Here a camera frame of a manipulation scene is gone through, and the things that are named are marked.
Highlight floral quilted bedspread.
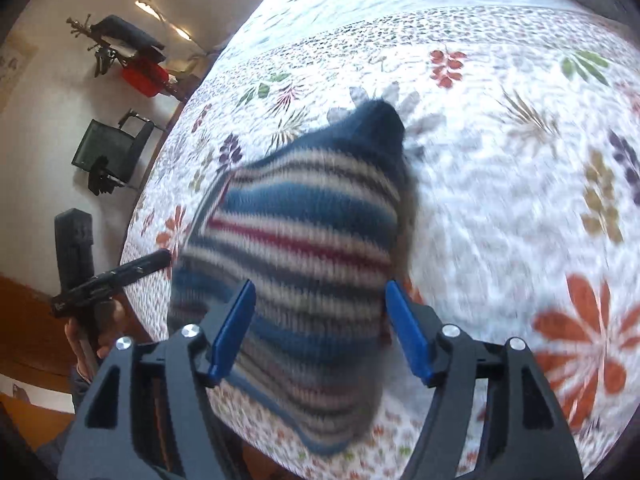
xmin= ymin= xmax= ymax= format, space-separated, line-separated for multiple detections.
xmin=122 ymin=0 xmax=639 ymax=479

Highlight blue striped knit sweater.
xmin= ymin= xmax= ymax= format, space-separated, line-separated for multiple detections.
xmin=167 ymin=100 xmax=408 ymax=455

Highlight black office chair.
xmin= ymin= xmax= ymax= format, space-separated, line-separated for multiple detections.
xmin=72 ymin=108 xmax=164 ymax=196

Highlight person's left hand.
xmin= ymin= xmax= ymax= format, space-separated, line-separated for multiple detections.
xmin=64 ymin=299 xmax=127 ymax=382

